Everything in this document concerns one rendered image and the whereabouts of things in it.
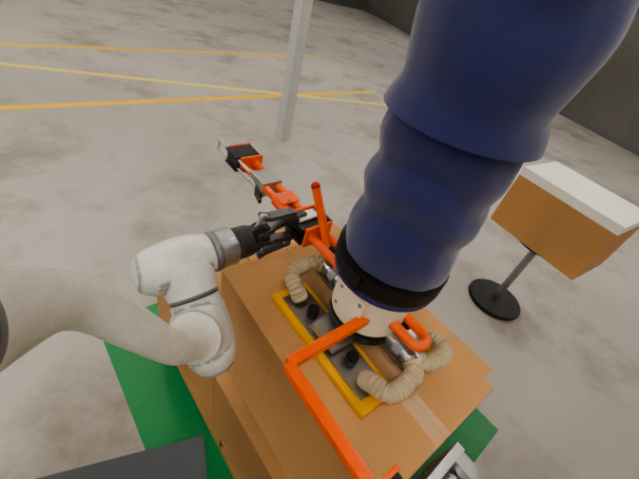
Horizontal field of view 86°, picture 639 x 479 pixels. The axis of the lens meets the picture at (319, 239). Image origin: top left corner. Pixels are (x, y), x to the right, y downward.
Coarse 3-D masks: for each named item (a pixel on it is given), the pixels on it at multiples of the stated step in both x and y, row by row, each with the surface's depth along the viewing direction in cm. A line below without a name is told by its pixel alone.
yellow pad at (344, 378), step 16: (288, 304) 82; (304, 304) 83; (320, 304) 84; (288, 320) 80; (304, 320) 79; (304, 336) 77; (336, 352) 75; (352, 352) 73; (336, 368) 72; (352, 368) 73; (368, 368) 74; (336, 384) 71; (352, 384) 70; (352, 400) 68; (368, 400) 69
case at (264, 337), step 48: (240, 288) 85; (240, 336) 91; (288, 336) 78; (240, 384) 103; (288, 384) 74; (432, 384) 77; (480, 384) 80; (288, 432) 82; (384, 432) 67; (432, 432) 69
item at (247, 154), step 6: (234, 144) 106; (240, 144) 107; (246, 144) 108; (234, 150) 104; (240, 150) 104; (246, 150) 105; (252, 150) 106; (240, 156) 102; (246, 156) 103; (252, 156) 103; (258, 156) 104; (246, 162) 103; (252, 162) 104; (240, 168) 104; (252, 168) 106
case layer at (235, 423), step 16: (256, 256) 169; (160, 304) 162; (432, 320) 162; (448, 336) 156; (464, 352) 152; (480, 368) 147; (208, 384) 131; (224, 384) 119; (208, 400) 139; (224, 400) 118; (240, 400) 116; (224, 416) 125; (240, 416) 112; (224, 432) 133; (240, 432) 115; (256, 432) 110; (240, 448) 121; (256, 448) 106; (240, 464) 128; (256, 464) 110; (272, 464) 104
